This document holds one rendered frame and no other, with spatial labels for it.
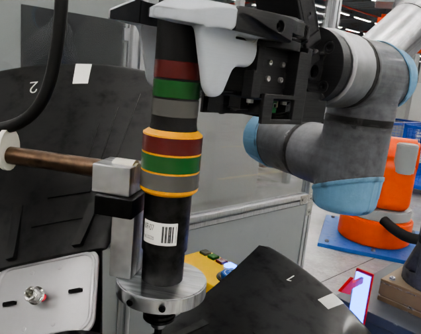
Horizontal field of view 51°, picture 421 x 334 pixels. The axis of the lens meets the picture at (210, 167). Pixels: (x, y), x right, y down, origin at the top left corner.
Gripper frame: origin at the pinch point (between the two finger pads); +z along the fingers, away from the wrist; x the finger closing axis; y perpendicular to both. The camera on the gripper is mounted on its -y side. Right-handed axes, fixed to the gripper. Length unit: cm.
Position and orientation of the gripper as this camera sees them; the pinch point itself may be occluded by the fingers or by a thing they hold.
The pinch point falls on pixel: (146, 4)
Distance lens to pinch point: 30.4
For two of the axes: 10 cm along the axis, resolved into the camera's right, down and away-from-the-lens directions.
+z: -7.3, 0.6, -6.8
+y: -1.1, 9.7, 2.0
